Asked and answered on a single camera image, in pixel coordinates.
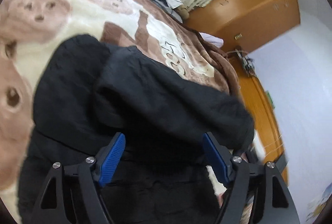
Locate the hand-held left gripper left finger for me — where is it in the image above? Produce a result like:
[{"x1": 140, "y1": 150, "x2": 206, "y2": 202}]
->
[{"x1": 31, "y1": 132, "x2": 126, "y2": 224}]

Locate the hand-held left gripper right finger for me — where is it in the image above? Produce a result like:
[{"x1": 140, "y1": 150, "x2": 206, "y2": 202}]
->
[{"x1": 202, "y1": 132, "x2": 297, "y2": 224}]

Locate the black puffer jacket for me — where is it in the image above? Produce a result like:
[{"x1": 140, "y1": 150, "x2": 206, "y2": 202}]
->
[{"x1": 17, "y1": 34, "x2": 256, "y2": 224}]

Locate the wooden headboard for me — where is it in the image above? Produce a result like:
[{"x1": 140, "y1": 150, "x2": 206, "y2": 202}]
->
[{"x1": 237, "y1": 53, "x2": 289, "y2": 185}]

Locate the green label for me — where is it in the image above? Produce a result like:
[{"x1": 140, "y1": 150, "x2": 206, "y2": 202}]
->
[{"x1": 266, "y1": 91, "x2": 275, "y2": 110}]

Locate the black power strip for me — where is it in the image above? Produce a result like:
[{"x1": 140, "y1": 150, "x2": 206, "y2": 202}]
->
[{"x1": 235, "y1": 46, "x2": 257, "y2": 76}]

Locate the pink cloth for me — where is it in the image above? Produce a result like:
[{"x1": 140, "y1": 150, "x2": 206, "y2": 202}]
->
[{"x1": 201, "y1": 32, "x2": 223, "y2": 48}]

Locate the wooden wardrobe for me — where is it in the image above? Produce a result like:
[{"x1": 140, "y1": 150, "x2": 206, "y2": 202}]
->
[{"x1": 182, "y1": 0, "x2": 301, "y2": 53}]

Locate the brown plush toy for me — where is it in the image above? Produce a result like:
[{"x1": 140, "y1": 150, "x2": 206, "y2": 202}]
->
[{"x1": 179, "y1": 5, "x2": 190, "y2": 19}]

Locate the brown printed plush blanket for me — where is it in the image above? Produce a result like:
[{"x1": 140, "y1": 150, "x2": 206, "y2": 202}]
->
[{"x1": 0, "y1": 0, "x2": 240, "y2": 191}]

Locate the printed wall poster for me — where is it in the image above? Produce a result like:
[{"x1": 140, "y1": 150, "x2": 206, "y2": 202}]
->
[{"x1": 307, "y1": 184, "x2": 331, "y2": 220}]

